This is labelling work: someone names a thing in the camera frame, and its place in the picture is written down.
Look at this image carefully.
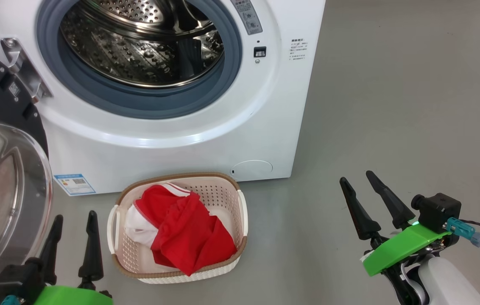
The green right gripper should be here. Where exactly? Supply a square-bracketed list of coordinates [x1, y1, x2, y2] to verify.
[339, 171, 461, 305]

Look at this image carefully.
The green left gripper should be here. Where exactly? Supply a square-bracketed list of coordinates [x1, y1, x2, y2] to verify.
[32, 211, 113, 305]

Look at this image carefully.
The black round glass washer door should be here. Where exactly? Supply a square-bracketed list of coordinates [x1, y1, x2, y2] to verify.
[0, 40, 54, 305]

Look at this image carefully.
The red garment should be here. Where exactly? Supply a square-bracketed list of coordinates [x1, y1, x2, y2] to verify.
[125, 183, 238, 277]

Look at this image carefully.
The white front-load washing machine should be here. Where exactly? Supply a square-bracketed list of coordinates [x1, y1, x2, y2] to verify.
[0, 0, 326, 196]

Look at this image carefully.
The cream laundry basket brown rim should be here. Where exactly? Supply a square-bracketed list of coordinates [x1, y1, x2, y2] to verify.
[107, 172, 249, 284]

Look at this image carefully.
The grey rubber door gasket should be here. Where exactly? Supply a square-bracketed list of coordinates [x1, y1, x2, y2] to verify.
[36, 0, 243, 120]

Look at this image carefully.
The metal washing machine door hinge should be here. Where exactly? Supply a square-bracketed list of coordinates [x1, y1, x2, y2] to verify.
[0, 37, 53, 103]

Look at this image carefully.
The stainless steel washer drum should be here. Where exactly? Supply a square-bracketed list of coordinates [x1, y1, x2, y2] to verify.
[60, 0, 225, 89]

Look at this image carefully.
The blue energy label sticker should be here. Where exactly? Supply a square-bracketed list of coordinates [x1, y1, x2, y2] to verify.
[53, 173, 96, 196]

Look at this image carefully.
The round white filter cover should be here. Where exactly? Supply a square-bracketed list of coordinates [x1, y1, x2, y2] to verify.
[232, 160, 273, 180]

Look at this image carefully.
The grey warning label sticker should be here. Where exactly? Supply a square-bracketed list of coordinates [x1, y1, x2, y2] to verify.
[231, 0, 263, 35]

